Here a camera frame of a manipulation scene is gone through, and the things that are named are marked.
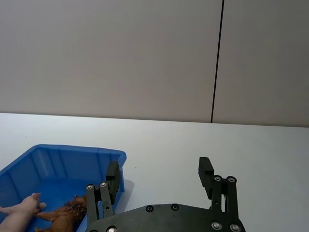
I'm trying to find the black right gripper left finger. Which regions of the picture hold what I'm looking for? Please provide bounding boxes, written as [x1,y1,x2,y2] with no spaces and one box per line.
[84,161,120,222]

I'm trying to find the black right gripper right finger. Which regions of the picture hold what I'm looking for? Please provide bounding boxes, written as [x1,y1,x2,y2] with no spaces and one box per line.
[198,157,240,220]

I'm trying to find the brown toy lion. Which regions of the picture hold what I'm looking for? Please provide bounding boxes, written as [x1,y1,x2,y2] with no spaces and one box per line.
[33,195,88,232]

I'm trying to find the blue plastic bin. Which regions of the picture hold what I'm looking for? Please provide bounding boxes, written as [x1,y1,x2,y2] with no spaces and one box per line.
[0,144,127,232]

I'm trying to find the pink toy pig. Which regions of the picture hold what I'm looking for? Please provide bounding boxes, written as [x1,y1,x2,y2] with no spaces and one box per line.
[0,192,47,232]

